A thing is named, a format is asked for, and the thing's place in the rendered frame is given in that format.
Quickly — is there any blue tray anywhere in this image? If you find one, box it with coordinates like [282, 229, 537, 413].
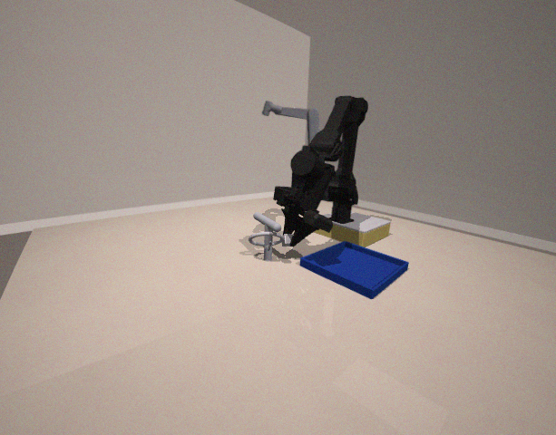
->
[300, 241, 409, 299]

